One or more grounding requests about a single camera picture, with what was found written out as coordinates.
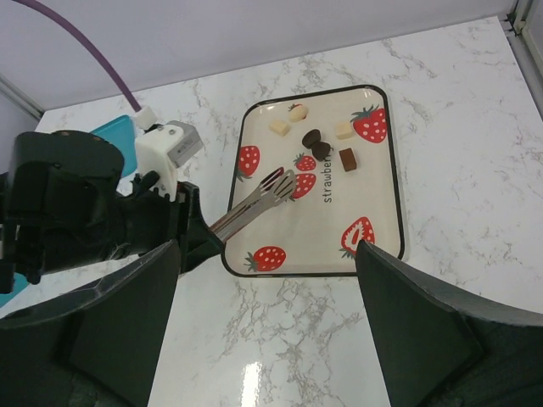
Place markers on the white strawberry shaped chocolate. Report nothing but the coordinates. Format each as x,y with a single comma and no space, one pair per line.
297,112

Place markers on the white cube chocolate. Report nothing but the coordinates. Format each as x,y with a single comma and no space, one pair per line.
343,130

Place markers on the teal box lid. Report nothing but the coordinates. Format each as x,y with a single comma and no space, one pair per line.
121,133

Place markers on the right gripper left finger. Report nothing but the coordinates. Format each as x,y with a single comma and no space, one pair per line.
97,345

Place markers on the brown rectangular chocolate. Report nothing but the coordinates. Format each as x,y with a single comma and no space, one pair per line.
348,159

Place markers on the metal serving tongs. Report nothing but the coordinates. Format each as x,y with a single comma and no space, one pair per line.
273,190

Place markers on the white square chocolate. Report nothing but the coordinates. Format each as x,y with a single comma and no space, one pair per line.
280,127

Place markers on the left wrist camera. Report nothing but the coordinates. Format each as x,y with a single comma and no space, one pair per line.
163,148

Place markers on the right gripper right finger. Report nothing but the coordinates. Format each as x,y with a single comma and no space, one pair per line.
440,345

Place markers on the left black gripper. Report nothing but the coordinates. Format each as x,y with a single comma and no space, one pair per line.
145,220

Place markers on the dark heart chocolate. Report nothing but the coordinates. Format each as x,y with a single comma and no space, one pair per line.
321,150

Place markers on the dark round chocolate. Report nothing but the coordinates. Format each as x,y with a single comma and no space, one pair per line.
311,137

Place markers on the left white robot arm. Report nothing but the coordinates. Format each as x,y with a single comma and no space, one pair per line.
60,209

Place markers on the strawberry pattern tray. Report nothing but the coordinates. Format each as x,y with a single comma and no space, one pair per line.
316,232

